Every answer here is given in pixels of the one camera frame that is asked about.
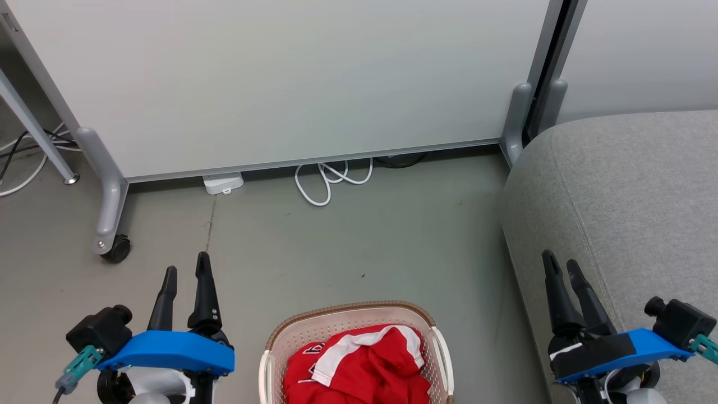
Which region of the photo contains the thin black cable bundle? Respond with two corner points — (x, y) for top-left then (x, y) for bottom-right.
(0, 129), (79, 183)

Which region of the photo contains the short grey partition foot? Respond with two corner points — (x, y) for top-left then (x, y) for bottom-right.
(501, 83), (532, 168)
(538, 79), (568, 135)

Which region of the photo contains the teal right camera connector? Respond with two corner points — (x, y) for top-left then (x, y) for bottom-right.
(690, 334), (718, 365)

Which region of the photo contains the narrow white partition panel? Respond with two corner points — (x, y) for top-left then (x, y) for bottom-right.
(555, 0), (718, 124)

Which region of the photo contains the grey metal table leg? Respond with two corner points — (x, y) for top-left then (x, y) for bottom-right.
(0, 67), (80, 185)

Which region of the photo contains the black caster wheel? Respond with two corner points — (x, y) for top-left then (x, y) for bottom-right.
(101, 235), (132, 263)

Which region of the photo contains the cream perforated laundry basket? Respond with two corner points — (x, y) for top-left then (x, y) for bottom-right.
(258, 301), (455, 404)

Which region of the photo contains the teal left camera connector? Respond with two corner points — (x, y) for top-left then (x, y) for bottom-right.
(55, 345), (105, 393)

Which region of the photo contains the black floor cable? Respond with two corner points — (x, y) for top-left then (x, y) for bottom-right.
(373, 153), (427, 169)

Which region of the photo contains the long grey partition foot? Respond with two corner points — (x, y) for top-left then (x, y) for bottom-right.
(76, 126), (131, 256)

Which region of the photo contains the long white floor cable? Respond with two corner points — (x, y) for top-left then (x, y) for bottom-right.
(0, 121), (73, 198)

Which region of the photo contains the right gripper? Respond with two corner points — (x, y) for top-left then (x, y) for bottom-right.
(542, 250), (662, 404)

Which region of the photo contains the red and white shirt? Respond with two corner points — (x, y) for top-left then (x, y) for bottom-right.
(282, 324), (431, 404)

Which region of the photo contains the teal camera connector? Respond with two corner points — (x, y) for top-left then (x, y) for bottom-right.
(55, 345), (105, 393)
(690, 334), (718, 365)

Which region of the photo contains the large white partition panel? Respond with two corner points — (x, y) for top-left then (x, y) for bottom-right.
(0, 0), (564, 183)

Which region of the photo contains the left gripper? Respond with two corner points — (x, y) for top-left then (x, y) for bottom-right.
(98, 252), (234, 404)

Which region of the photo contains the grey fabric sofa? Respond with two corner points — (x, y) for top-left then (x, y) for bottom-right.
(501, 109), (718, 404)

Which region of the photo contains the white power adapter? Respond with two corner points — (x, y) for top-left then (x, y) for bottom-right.
(202, 172), (245, 195)

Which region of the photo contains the looped white power cable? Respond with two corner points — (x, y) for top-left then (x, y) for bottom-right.
(294, 159), (374, 207)

